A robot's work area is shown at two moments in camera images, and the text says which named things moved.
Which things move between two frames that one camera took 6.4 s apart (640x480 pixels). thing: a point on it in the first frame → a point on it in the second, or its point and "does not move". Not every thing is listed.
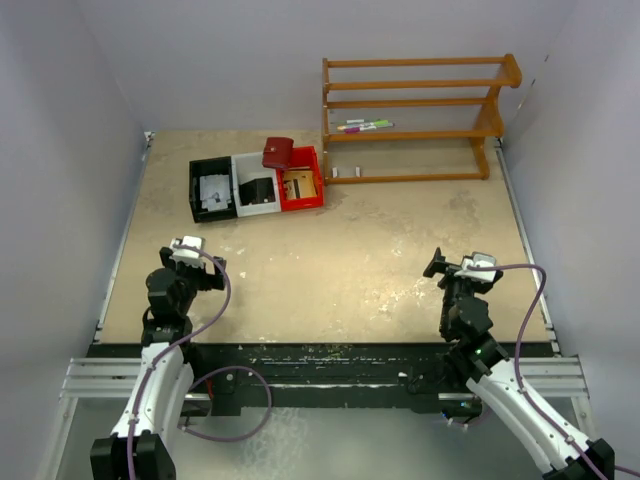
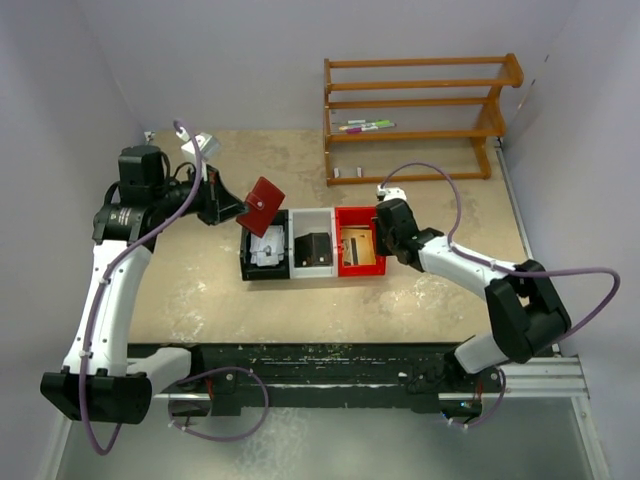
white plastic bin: x=255 y=186 → x=312 y=243
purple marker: x=359 y=129 does not move
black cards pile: x=259 y=190 → x=313 y=249
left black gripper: x=207 y=280 → x=218 y=203
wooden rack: x=489 y=127 does not move
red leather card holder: x=277 y=152 → x=261 y=204
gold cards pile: x=300 y=184 → x=358 y=247
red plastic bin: x=302 y=158 → x=359 y=217
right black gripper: x=448 y=270 → x=382 y=248
